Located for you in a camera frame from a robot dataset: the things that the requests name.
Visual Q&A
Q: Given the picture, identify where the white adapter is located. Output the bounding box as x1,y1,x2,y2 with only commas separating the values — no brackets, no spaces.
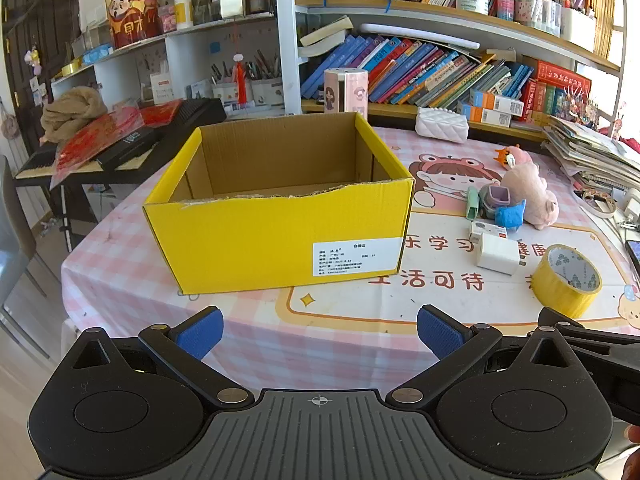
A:
620,195,640,231

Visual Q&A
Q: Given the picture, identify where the white charger plug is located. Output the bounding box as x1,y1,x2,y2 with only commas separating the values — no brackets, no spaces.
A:
476,232,526,276

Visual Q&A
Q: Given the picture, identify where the teal small box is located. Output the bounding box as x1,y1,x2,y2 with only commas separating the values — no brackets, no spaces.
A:
82,44,113,65

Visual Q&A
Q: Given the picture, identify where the beige cloth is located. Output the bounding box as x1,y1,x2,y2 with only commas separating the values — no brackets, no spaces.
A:
40,86,108,145

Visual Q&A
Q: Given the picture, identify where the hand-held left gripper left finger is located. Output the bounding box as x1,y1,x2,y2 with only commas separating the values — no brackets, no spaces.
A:
70,307,256,408

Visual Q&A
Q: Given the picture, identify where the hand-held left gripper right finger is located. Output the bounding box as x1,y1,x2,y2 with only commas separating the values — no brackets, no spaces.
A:
387,305,576,408

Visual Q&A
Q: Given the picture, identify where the white bottle yellow label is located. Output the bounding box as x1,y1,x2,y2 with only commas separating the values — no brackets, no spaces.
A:
172,0,195,30

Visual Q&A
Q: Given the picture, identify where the black electronic keyboard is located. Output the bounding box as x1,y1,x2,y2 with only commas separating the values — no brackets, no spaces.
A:
14,97,228,186

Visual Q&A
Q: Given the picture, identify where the dark wooden door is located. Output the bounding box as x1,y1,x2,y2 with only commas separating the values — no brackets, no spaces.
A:
0,0,81,161

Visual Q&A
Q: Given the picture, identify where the beige strap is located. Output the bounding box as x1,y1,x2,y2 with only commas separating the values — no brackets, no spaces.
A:
575,187,618,218

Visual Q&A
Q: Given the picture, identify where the stack of papers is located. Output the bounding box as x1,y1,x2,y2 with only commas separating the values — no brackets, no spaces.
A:
542,114,640,191

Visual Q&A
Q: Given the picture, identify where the row of leaning books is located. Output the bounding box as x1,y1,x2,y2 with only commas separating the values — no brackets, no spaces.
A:
300,35,538,107

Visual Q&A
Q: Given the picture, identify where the red gift box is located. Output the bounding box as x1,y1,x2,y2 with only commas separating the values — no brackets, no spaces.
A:
534,59,593,95

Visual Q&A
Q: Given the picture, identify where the pink cartoon table mat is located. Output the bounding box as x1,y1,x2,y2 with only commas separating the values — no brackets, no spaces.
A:
287,127,640,336

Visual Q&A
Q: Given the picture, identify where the orange blue white carton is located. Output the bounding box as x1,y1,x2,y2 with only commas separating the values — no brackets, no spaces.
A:
469,89,525,117
457,102,513,128

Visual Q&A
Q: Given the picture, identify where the white quilted bag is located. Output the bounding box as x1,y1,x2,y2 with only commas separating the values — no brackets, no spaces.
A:
415,106,470,142

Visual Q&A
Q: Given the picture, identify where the open beige book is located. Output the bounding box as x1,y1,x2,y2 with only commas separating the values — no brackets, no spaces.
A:
299,16,353,58

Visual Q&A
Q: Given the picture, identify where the red patterned plastic bag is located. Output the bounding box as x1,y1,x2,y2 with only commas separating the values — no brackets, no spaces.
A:
50,107,148,190

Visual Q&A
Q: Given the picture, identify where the white storage box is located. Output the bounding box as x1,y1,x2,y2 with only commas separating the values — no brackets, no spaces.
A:
560,7,597,53

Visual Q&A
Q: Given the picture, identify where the pink cartoon pen holder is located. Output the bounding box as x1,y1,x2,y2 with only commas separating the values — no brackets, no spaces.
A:
324,66,370,121

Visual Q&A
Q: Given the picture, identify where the red fortune god figure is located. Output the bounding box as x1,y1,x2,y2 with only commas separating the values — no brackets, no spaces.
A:
104,0,163,50

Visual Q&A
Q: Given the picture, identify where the pink chick plush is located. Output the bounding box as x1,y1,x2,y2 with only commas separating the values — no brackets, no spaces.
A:
494,145,533,168

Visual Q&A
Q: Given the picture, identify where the black keyboard stand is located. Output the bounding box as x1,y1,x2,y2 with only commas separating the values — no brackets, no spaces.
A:
59,180,101,253

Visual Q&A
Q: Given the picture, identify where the red tassel ornament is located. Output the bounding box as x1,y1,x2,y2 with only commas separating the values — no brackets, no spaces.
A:
231,52,248,106

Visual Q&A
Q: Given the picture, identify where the purple kids smartwatch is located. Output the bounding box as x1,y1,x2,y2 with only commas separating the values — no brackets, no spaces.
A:
478,184,511,221

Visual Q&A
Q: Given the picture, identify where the grey chair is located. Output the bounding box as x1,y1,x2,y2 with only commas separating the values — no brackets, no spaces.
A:
0,155,66,361

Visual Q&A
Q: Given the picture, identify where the white rolled paper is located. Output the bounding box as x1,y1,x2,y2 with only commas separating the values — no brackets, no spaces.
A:
360,22,483,51

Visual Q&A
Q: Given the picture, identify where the small blue toy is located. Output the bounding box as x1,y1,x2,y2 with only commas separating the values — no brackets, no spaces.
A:
495,199,527,228

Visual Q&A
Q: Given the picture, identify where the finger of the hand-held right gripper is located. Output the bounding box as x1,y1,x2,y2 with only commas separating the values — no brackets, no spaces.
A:
537,306,640,361

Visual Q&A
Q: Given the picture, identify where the pink pig plush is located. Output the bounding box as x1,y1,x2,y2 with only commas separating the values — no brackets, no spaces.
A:
500,162,560,231

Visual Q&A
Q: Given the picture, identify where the red envelope pack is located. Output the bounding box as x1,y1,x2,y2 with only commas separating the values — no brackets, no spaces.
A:
140,100,183,127

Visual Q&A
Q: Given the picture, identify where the yellow tape roll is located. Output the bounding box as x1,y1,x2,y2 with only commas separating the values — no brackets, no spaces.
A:
530,244,603,318

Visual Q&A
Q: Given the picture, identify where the white box red label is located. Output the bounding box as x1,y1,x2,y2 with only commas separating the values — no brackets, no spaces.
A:
150,72,175,103

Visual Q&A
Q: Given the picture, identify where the small white red box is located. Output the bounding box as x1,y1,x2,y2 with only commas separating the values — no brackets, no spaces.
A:
469,220,508,248

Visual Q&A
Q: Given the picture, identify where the white shelf unit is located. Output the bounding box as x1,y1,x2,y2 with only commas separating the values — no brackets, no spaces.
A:
50,0,631,131

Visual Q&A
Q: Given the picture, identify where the person's right hand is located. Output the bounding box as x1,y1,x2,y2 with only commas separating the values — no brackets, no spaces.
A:
623,424,640,480

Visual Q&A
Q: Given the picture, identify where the yellow cardboard box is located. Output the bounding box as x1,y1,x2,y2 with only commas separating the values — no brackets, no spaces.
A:
143,111,416,296

